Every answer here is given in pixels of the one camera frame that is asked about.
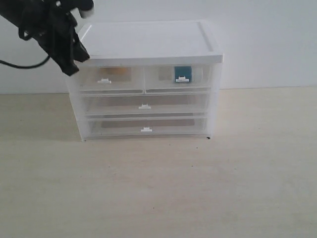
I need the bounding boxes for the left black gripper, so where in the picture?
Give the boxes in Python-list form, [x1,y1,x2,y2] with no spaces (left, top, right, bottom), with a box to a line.
[18,0,90,76]

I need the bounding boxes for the yellow cheese wedge block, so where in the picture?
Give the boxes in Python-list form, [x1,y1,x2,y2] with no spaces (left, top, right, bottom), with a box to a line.
[99,67,129,75]

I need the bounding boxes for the wide clear drawer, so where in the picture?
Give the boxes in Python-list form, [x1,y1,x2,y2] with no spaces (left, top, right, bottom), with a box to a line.
[82,93,210,118]
[88,116,208,137]

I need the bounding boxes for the white plastic drawer cabinet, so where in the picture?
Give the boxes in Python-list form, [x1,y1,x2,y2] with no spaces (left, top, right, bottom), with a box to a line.
[66,20,224,141]

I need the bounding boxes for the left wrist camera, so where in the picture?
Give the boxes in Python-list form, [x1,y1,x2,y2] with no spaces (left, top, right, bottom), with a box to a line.
[59,0,94,19]

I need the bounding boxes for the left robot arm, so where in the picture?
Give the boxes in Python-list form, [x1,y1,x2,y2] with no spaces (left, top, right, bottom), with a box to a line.
[0,0,94,76]

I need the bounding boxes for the blue bottle white cap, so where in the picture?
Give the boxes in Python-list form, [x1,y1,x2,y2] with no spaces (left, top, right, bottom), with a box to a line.
[174,66,203,84]

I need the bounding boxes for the middle wide clear drawer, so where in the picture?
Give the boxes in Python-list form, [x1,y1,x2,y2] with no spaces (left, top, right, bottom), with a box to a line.
[82,93,210,118]

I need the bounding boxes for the bottom wide clear drawer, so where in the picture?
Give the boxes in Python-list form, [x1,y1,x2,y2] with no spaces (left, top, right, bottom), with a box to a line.
[88,116,208,137]

